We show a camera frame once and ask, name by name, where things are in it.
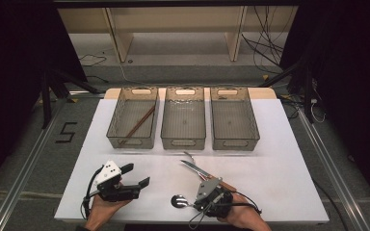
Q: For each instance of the smoky clear plastic basket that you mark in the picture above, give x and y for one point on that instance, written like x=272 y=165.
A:
x=234 y=123
x=183 y=123
x=131 y=118

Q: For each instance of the person's left hand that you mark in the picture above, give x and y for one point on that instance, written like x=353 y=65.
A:
x=101 y=215

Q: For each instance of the black tripod stand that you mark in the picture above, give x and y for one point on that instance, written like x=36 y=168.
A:
x=46 y=102

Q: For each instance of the shiny metal spoon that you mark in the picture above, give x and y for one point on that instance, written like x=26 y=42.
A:
x=178 y=201

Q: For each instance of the light wooden shelf unit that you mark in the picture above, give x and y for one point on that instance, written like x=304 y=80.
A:
x=122 y=41

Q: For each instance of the black metal stand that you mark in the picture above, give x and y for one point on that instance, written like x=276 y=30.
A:
x=307 y=93

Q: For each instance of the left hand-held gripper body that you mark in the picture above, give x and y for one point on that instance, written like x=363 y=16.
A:
x=107 y=174

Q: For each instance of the white table sheet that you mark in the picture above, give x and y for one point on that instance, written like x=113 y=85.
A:
x=285 y=144

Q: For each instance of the brown wooden chopstick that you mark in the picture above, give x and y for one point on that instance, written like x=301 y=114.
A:
x=141 y=121
x=138 y=125

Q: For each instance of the person's right hand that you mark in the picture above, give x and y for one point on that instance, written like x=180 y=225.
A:
x=247 y=218

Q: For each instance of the aluminium floor rail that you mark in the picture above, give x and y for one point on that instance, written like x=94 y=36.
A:
x=22 y=178
x=330 y=166

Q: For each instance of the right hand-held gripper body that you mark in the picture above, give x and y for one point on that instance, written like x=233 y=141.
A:
x=210 y=189

